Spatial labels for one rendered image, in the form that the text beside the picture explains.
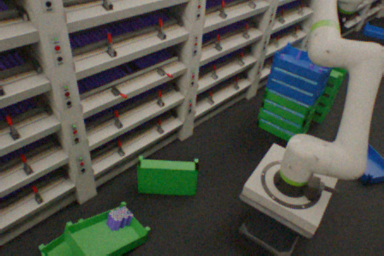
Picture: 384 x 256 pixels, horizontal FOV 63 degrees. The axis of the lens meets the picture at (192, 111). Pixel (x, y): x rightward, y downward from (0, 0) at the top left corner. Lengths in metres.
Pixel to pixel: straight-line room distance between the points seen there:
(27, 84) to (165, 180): 0.80
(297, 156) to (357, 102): 0.30
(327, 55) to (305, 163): 0.41
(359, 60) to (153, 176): 1.04
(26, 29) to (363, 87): 1.17
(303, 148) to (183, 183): 0.68
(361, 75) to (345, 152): 0.29
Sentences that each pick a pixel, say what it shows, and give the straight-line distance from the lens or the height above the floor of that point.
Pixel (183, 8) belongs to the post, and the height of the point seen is 0.84.
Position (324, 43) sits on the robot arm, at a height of 0.89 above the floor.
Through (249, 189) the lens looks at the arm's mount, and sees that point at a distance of 1.37.
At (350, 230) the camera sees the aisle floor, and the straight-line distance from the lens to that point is 1.85.
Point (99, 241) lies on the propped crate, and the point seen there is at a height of 0.07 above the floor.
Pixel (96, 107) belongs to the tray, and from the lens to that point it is 1.40.
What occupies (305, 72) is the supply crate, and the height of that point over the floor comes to 0.51.
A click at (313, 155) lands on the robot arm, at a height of 0.57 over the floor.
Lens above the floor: 1.38
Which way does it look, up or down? 38 degrees down
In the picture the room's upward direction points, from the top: 5 degrees clockwise
